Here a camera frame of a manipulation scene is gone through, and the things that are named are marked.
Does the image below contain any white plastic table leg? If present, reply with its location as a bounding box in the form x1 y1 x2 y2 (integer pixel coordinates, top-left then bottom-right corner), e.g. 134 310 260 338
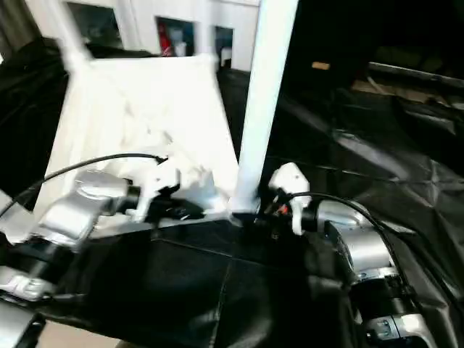
0 188 38 244
46 0 94 74
231 0 301 215
197 0 220 66

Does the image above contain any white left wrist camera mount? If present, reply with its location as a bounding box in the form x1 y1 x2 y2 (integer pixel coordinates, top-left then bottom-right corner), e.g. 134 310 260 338
131 158 183 223

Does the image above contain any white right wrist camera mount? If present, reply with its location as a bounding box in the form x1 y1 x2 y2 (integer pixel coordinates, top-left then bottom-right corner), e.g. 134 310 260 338
267 162 312 236

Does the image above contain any white display cabinet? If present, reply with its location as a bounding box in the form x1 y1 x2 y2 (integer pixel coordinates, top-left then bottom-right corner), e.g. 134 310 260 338
32 0 262 73

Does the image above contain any white plastic table top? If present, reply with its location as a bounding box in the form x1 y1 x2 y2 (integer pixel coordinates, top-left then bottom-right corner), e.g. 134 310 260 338
0 52 252 244

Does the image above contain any grey curtain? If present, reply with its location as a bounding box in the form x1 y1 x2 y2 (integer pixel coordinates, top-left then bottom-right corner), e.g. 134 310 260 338
0 0 41 59

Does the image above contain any long black rod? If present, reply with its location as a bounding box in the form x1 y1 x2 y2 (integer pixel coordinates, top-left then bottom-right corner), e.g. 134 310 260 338
368 61 464 83

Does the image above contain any dark tall cabinet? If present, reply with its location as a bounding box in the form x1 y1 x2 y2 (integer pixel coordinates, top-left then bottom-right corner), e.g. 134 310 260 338
286 0 464 84

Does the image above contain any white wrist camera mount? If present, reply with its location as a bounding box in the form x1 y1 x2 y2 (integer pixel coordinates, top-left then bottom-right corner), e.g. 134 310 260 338
131 158 183 223
267 162 312 236

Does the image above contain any black mat cloth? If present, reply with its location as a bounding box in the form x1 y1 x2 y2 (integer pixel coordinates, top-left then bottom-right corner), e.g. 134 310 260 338
0 38 464 348

